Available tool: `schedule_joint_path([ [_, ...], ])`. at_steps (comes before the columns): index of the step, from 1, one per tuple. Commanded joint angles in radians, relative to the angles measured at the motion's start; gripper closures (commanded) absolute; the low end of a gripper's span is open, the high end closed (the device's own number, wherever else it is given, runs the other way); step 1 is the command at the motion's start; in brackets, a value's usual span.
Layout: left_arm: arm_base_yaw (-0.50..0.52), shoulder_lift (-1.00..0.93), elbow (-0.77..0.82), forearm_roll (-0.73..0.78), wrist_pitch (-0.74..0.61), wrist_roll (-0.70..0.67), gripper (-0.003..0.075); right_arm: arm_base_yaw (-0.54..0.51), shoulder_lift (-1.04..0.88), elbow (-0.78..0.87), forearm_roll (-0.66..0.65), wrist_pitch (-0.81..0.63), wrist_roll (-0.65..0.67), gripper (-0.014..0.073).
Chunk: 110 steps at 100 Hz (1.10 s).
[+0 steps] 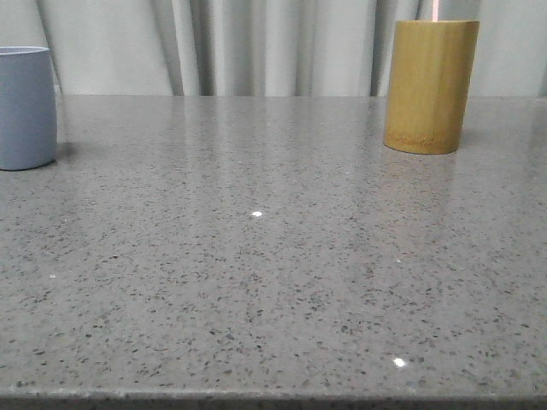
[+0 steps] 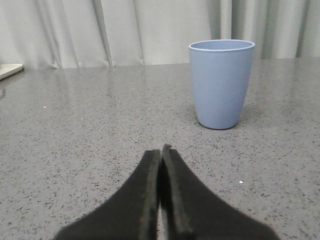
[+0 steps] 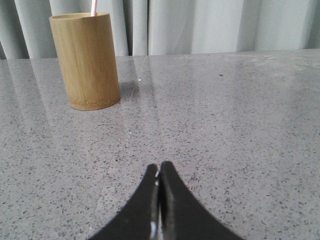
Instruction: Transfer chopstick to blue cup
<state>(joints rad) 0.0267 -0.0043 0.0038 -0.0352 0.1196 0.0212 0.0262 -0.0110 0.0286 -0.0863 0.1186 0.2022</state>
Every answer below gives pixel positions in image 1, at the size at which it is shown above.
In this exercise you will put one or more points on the bamboo cylinder holder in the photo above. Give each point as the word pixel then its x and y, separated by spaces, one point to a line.
pixel 431 68

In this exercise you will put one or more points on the blue plastic cup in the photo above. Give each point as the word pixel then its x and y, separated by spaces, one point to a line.
pixel 28 108

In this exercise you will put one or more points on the white pleated curtain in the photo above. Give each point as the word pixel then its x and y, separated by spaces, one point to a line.
pixel 224 48

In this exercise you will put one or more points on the pink chopstick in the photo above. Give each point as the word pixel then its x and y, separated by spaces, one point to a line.
pixel 435 10

